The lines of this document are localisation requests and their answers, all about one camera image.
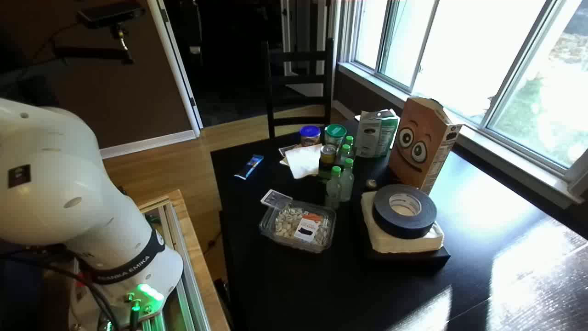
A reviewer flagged clear plastic seed container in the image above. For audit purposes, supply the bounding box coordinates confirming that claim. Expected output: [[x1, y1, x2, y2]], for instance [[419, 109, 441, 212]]
[[259, 200, 336, 253]]

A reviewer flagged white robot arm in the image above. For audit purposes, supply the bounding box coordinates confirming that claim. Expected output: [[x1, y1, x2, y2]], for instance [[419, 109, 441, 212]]
[[0, 97, 183, 331]]

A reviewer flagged white green carton caddy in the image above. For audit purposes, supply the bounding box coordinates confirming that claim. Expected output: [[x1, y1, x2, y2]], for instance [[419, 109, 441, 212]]
[[354, 108, 398, 157]]

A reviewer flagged black tape roll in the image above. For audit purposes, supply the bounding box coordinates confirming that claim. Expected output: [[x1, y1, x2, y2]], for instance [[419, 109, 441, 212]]
[[373, 183, 437, 238]]

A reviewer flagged orange smiley face box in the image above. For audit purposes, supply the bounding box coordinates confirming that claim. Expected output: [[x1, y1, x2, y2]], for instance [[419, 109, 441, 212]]
[[389, 97, 461, 192]]

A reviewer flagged blue lid jar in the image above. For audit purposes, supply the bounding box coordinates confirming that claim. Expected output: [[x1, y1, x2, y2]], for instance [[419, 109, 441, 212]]
[[299, 124, 321, 144]]

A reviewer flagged playing card deck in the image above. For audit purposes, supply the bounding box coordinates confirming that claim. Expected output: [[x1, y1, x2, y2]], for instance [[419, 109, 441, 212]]
[[261, 189, 292, 209]]

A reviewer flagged blue snack bar wrapper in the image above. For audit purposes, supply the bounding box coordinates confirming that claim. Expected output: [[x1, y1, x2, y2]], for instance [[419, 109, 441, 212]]
[[233, 154, 264, 179]]

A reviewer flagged green lid jar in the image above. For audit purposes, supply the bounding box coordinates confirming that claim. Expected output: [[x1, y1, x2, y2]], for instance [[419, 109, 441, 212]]
[[325, 122, 347, 146]]

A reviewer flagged black wooden chair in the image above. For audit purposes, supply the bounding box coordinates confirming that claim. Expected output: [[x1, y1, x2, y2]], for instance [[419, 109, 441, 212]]
[[261, 38, 334, 137]]

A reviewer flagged green cap bottle on table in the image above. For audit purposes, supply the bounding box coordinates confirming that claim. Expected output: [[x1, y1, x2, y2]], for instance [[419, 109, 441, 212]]
[[340, 155, 354, 201]]

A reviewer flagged white paper napkin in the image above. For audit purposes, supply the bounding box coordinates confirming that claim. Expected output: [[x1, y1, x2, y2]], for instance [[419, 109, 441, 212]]
[[283, 144, 321, 179]]

